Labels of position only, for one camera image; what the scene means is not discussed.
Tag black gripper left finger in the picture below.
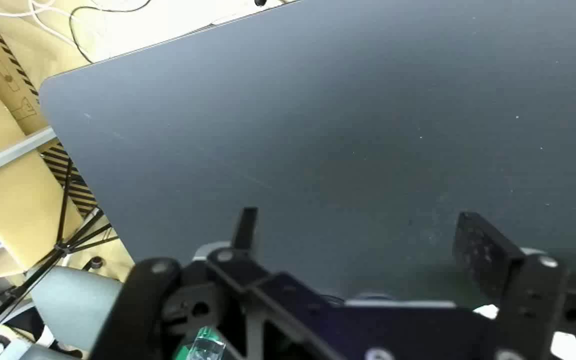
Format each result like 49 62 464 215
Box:
229 205 259 253

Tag grey rounded cover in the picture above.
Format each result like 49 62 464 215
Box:
30 265 123 353

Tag green circuit board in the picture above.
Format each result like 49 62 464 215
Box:
170 325 227 360

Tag white cable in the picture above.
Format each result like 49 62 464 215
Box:
0 0 93 52

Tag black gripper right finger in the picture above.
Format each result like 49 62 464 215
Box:
451 210 527 304

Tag thin black cable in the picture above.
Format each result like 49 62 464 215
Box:
65 0 153 65

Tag cardboard with hazard stripe tape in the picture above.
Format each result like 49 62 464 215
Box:
0 25 105 215

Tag grey metal rail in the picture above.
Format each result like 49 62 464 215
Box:
0 125 58 185

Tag black tripod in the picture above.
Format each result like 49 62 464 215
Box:
0 158 119 350

